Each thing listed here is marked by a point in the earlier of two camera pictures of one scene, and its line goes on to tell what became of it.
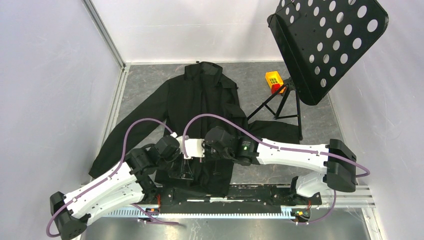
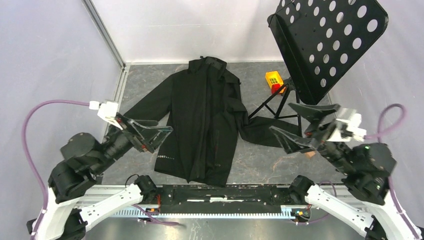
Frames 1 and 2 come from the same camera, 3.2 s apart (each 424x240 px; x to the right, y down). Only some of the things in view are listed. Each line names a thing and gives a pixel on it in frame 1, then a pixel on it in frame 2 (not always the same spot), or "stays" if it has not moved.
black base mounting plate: x=236 y=196 stays
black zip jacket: x=194 y=125 stays
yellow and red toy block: x=275 y=81 stays
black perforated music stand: x=320 y=39 stays
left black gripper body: x=176 y=170 -> x=128 y=128
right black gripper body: x=210 y=153 -> x=321 y=132
